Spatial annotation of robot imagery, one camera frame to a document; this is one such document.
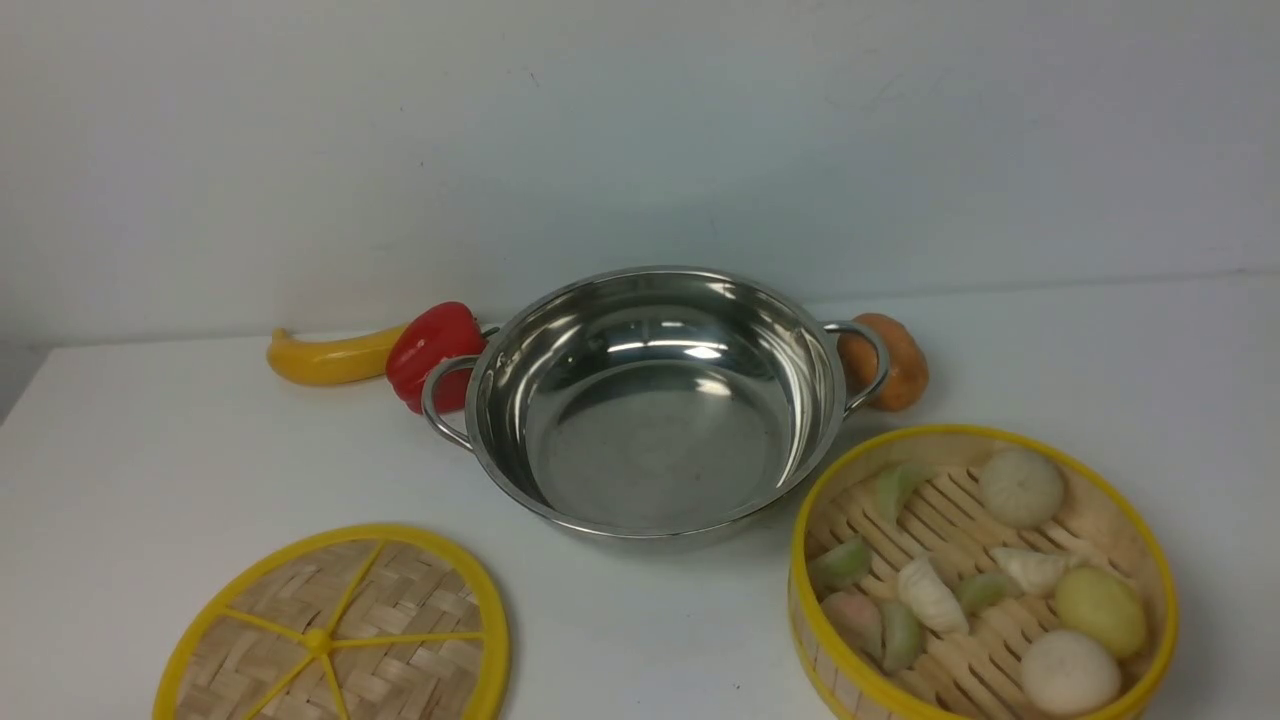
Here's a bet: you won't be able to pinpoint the yellow woven steamer lid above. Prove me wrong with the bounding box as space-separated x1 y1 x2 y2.
152 524 512 719

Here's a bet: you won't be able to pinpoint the yellow bamboo steamer basket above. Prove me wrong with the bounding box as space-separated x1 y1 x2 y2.
788 424 1179 719

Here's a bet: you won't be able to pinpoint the stainless steel pot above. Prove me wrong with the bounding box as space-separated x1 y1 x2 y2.
421 266 891 542

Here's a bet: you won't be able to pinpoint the red toy bell pepper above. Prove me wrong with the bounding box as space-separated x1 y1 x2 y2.
385 301 486 415

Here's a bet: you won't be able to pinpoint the orange toy bun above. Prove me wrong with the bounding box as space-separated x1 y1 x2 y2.
837 313 931 413

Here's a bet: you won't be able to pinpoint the green dumpling top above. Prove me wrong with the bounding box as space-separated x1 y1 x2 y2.
874 461 936 527

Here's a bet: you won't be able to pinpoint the green dumpling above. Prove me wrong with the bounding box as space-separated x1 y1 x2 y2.
955 571 1021 615
874 461 936 527
879 600 923 675
806 536 874 592

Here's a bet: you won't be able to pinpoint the green dumpling left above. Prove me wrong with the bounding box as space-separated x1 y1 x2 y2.
806 536 874 592

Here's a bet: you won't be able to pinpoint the pink dumpling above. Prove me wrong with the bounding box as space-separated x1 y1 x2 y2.
820 591 884 662

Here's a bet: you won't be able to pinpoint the yellow toy banana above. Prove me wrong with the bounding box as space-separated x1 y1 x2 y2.
265 324 407 387

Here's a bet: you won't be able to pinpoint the white dumpling centre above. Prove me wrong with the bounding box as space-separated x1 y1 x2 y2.
896 553 970 635

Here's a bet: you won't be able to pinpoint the white dumpling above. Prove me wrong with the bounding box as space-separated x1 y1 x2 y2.
988 547 1085 597
896 553 970 635

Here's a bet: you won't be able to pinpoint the green dumpling bottom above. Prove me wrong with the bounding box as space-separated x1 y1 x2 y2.
879 600 923 675

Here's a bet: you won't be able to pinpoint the white round bun top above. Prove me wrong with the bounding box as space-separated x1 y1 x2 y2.
978 448 1066 530

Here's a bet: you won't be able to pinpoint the white round bun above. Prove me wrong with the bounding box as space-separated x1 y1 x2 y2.
978 448 1066 530
1020 629 1123 717

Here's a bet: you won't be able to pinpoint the green dumpling centre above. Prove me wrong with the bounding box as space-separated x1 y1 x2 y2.
955 571 1021 615

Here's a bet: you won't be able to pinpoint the white dumpling right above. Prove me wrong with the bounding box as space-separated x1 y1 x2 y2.
988 547 1085 597

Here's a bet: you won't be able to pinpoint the yellow round bun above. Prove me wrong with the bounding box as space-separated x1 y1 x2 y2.
1053 566 1148 659

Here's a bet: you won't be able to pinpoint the white round bun bottom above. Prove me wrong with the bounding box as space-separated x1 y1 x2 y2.
1020 629 1123 717

